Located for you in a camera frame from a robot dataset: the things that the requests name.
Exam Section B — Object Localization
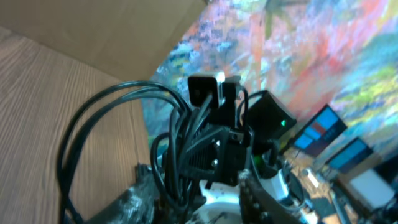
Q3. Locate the brown cardboard wall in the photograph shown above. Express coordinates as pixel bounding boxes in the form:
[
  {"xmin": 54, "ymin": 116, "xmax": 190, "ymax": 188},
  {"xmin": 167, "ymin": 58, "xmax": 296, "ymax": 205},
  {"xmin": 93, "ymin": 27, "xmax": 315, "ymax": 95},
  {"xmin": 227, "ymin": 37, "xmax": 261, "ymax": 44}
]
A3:
[{"xmin": 1, "ymin": 0, "xmax": 207, "ymax": 80}]

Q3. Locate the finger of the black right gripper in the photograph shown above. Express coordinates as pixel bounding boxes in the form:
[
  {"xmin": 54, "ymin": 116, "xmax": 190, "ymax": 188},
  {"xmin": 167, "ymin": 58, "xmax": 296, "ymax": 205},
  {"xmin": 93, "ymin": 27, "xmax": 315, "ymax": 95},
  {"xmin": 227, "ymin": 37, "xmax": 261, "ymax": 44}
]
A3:
[{"xmin": 177, "ymin": 125, "xmax": 227, "ymax": 182}]

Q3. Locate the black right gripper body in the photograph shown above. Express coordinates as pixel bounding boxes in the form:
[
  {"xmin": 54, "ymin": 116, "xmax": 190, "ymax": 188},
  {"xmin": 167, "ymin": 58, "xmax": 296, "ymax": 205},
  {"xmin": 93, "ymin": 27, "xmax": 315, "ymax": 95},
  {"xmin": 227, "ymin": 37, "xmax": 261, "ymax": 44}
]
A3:
[{"xmin": 178, "ymin": 76, "xmax": 254, "ymax": 187}]

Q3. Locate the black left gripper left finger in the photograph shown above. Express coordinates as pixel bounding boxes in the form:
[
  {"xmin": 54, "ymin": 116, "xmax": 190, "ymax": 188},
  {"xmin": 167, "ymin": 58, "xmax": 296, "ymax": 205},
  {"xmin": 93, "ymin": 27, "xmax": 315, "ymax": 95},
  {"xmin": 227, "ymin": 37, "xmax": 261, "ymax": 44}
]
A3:
[{"xmin": 86, "ymin": 164, "xmax": 159, "ymax": 224}]

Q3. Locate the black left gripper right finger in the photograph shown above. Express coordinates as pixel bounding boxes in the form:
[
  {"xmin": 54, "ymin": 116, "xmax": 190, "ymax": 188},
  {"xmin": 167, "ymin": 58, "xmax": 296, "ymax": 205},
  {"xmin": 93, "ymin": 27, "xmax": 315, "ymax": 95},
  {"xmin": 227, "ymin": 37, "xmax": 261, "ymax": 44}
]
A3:
[{"xmin": 238, "ymin": 169, "xmax": 301, "ymax": 224}]

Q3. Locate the black cable bundle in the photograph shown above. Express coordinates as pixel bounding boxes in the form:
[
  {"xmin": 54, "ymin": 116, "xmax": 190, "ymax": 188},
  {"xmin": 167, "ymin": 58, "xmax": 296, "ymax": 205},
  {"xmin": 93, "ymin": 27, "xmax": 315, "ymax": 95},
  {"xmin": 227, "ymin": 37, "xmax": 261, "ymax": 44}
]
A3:
[{"xmin": 55, "ymin": 80, "xmax": 218, "ymax": 224}]

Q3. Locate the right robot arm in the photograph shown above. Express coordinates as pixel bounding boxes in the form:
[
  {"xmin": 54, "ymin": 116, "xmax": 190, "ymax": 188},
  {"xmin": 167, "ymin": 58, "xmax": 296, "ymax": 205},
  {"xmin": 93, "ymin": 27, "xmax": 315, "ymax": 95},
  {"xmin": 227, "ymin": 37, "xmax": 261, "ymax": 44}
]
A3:
[{"xmin": 176, "ymin": 75, "xmax": 301, "ymax": 223}]

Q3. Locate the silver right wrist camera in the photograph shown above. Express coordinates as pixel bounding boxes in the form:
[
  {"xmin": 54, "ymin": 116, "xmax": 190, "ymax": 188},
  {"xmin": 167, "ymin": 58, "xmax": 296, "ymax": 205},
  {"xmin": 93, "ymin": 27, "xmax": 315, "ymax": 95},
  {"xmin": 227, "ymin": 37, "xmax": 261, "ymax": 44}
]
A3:
[{"xmin": 187, "ymin": 71, "xmax": 225, "ymax": 108}]

